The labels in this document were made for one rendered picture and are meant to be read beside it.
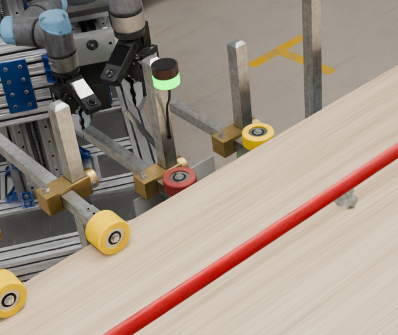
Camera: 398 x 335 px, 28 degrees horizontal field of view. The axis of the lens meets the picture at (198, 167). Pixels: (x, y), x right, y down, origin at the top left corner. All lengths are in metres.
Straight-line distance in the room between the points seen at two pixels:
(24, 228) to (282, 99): 1.47
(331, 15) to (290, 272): 3.10
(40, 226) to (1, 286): 1.37
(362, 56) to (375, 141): 2.24
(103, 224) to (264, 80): 2.44
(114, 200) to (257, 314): 1.53
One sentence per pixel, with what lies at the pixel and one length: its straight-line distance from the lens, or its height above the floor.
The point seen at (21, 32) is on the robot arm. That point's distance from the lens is 2.13.
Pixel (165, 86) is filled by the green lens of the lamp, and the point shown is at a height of 1.13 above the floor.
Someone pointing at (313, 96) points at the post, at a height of 0.84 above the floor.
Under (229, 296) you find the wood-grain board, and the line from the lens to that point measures 1.59.
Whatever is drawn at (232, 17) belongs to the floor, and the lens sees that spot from 4.65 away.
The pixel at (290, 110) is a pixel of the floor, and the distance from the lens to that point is 3.77.
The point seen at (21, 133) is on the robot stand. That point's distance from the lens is 2.79.
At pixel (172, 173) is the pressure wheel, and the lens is 1.90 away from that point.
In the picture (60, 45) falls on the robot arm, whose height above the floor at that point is 1.11.
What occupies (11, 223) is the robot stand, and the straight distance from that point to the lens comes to 3.02.
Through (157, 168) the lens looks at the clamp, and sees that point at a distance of 1.98.
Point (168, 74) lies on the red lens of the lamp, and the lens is 1.78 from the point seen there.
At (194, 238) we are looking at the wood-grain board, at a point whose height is 0.90.
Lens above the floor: 2.03
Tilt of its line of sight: 36 degrees down
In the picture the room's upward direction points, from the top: 7 degrees counter-clockwise
